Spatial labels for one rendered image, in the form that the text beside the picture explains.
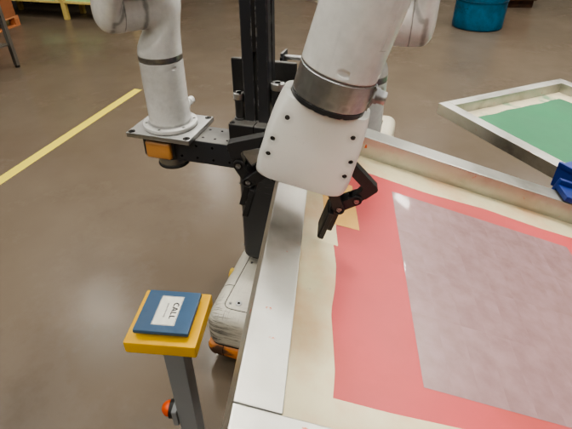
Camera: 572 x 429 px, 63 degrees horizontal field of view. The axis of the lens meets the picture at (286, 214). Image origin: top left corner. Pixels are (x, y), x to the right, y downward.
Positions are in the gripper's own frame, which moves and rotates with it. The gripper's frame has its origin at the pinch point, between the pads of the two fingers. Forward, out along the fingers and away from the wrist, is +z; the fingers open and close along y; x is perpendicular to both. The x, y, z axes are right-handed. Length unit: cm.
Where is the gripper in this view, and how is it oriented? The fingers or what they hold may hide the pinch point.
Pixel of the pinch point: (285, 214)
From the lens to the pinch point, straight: 54.5
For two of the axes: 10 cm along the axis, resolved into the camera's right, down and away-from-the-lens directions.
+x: -1.0, 6.0, -7.9
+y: -9.6, -2.8, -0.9
